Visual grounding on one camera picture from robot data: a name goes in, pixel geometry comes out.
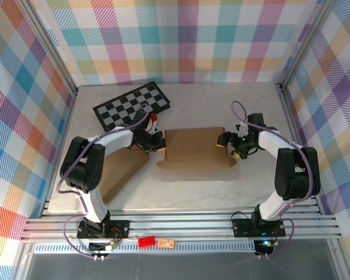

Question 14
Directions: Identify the small orange circuit card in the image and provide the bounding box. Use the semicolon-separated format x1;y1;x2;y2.
158;237;175;249

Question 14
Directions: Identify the black grey checkerboard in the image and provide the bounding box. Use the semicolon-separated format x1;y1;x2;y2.
92;81;172;132

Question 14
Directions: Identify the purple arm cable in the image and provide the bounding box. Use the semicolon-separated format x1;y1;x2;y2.
230;100;314;260
55;103;149;260

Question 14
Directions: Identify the small black controller board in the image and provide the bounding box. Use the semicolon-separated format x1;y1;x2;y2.
88;240;120;254
254;239;275;255

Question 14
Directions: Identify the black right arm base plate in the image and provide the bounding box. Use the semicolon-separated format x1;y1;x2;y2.
232;217;287;238

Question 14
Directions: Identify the flat red toy brick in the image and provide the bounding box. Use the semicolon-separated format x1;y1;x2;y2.
137;235;157;249

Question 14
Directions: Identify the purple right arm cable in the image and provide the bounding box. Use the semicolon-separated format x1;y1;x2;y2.
230;100;314;260

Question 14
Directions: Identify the aluminium mounting rail beam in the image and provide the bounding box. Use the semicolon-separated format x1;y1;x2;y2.
19;207;344;243

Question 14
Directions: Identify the aluminium frame post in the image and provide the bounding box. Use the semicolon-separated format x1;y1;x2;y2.
16;0;79;96
278;0;338;91

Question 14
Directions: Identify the aluminium side rail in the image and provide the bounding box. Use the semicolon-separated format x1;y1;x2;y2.
278;84;324;215

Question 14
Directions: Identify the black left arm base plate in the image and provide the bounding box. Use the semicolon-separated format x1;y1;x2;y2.
76;220;131;239

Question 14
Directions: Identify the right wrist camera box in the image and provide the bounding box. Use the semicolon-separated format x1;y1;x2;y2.
236;113;265;137

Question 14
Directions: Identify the white slotted cable duct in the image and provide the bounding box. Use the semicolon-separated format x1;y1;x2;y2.
33;241;257;255

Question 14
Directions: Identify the brown cardboard box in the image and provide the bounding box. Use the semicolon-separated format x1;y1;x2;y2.
156;127;237;170
100;153;150;205

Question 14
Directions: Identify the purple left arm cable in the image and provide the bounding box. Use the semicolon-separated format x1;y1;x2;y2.
55;103;149;260

